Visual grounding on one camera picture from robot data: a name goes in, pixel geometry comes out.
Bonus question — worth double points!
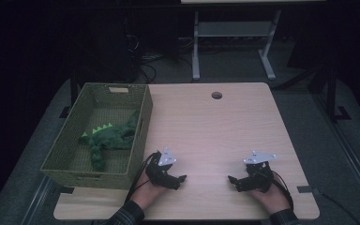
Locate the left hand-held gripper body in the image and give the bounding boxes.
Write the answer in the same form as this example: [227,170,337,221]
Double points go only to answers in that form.
[145,147,182,190]

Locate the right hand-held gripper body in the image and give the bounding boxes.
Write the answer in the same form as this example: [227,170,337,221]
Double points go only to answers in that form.
[243,150,278,193]

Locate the green dinosaur plush garment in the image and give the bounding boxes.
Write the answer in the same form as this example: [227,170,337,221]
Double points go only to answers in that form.
[78,109,141,173]

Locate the green woven basket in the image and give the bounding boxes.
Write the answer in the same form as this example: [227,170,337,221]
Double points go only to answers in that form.
[40,82,154,190]

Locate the person's left hand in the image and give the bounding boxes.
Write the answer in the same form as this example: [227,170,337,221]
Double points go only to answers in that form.
[130,171,171,211]

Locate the person's right hand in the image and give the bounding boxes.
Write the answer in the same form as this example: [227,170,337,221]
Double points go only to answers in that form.
[250,174,292,216]

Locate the grey tape strip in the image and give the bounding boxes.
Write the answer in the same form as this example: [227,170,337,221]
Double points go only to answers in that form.
[296,185,322,194]

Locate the black metal stand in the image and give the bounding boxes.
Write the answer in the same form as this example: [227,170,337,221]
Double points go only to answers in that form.
[277,62,353,124]

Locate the grey metal stand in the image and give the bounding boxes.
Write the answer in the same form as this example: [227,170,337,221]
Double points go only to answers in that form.
[191,9,282,82]

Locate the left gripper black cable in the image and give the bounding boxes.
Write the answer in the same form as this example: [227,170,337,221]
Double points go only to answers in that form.
[125,151,161,204]

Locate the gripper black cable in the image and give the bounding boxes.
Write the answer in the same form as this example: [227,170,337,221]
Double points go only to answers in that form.
[270,170,295,212]
[125,151,161,204]

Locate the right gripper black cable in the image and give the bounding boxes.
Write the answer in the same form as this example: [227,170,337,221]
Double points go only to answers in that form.
[270,170,295,212]

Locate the black floor cable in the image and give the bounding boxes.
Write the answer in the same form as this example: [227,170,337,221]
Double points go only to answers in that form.
[317,187,360,225]

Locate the tangle of floor cables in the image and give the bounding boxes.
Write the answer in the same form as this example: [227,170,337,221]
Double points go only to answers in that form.
[124,33,195,84]

